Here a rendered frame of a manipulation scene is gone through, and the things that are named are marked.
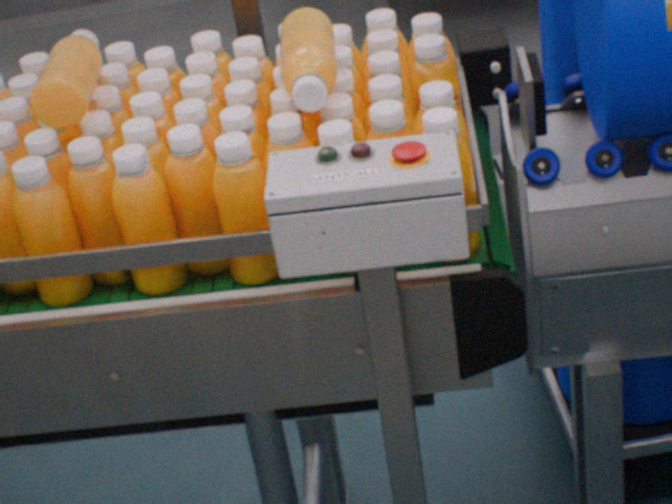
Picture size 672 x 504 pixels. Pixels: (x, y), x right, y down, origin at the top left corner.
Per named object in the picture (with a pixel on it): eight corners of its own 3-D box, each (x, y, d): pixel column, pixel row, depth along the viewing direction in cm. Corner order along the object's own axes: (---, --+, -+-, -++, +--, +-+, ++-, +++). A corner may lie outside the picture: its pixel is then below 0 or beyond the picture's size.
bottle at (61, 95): (78, 138, 150) (100, 78, 164) (91, 90, 147) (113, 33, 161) (23, 120, 149) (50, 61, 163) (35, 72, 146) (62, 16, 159)
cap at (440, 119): (419, 124, 142) (418, 110, 141) (452, 117, 143) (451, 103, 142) (429, 139, 139) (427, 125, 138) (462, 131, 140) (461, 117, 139)
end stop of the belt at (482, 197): (489, 225, 144) (488, 203, 142) (482, 226, 144) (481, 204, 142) (462, 75, 177) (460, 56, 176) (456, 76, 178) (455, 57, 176)
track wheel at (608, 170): (621, 137, 149) (619, 140, 151) (583, 141, 150) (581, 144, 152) (626, 174, 149) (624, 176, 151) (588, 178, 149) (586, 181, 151)
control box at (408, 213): (470, 259, 130) (461, 173, 124) (279, 280, 131) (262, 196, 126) (462, 209, 138) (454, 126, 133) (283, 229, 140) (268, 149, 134)
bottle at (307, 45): (270, 37, 157) (269, 98, 143) (299, -5, 154) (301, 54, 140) (314, 64, 159) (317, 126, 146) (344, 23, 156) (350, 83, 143)
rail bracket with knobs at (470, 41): (516, 118, 176) (511, 50, 170) (464, 124, 176) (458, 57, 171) (508, 87, 184) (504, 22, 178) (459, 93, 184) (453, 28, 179)
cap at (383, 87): (408, 89, 150) (407, 76, 149) (391, 104, 148) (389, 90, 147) (381, 85, 152) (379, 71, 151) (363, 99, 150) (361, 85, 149)
